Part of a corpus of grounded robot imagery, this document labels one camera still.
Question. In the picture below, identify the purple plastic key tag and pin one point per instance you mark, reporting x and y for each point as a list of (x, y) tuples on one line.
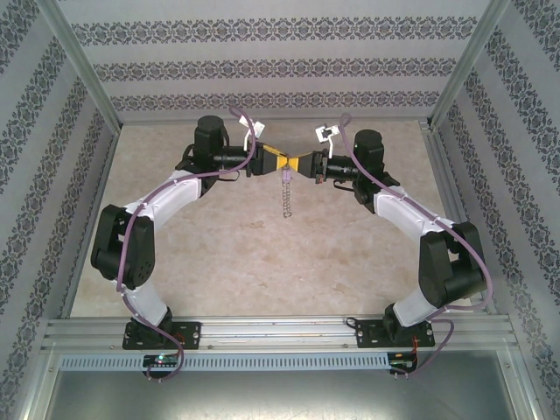
[(286, 177)]

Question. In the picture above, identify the metal plate with split rings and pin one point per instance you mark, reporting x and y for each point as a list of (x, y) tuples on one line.
[(287, 201)]

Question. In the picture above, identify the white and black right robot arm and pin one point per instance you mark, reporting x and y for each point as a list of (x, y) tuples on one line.
[(407, 210)]

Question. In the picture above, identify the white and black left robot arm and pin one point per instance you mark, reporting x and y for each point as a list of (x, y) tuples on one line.
[(170, 197)]

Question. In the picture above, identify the right controller circuit board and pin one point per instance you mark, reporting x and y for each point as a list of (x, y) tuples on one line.
[(402, 361)]

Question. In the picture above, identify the controller circuit board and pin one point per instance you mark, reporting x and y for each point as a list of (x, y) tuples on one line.
[(162, 360), (402, 361)]

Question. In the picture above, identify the left controller circuit board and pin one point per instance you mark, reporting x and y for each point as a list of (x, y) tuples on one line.
[(162, 360)]

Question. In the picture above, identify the grey metal shelf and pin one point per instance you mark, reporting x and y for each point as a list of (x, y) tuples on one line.
[(280, 398)]

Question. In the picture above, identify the aluminium wall base strip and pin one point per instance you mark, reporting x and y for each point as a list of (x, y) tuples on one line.
[(175, 121)]

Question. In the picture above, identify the aluminium right side rail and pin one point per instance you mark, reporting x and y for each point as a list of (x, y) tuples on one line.
[(455, 197)]

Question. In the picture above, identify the aluminium right corner post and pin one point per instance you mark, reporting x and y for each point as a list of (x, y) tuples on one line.
[(468, 65)]

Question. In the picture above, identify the aluminium corner post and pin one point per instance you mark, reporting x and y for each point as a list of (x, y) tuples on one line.
[(468, 65), (83, 65)]

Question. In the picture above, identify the aluminium left corner post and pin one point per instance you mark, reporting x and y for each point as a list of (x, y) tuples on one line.
[(83, 65)]

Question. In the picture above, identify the aluminium left side rail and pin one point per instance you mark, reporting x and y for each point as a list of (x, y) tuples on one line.
[(89, 223)]

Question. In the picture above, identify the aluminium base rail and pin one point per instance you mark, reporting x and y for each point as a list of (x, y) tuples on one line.
[(280, 332)]

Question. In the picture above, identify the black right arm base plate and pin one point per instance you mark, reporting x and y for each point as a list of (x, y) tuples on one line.
[(372, 334)]

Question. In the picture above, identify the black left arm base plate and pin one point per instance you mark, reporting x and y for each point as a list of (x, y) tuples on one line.
[(190, 334)]

